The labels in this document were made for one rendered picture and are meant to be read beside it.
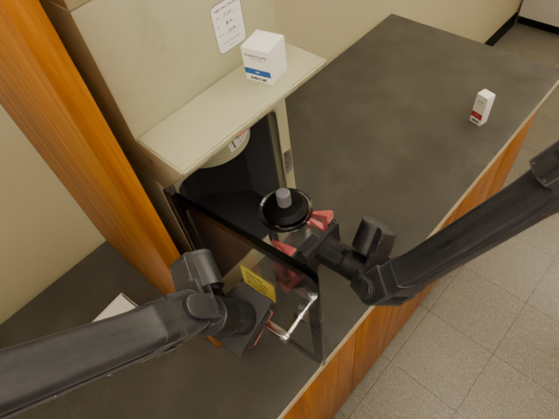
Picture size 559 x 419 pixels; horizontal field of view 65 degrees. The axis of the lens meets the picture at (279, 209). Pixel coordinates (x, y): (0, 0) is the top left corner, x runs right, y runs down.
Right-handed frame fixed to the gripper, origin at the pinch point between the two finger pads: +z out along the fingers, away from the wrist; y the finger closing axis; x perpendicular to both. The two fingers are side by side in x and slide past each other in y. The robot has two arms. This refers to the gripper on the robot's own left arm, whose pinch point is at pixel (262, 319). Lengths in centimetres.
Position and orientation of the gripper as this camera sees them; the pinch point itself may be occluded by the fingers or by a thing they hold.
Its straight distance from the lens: 82.2
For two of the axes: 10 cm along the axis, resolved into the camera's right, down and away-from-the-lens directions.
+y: -4.9, 8.7, -0.6
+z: 3.5, 2.6, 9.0
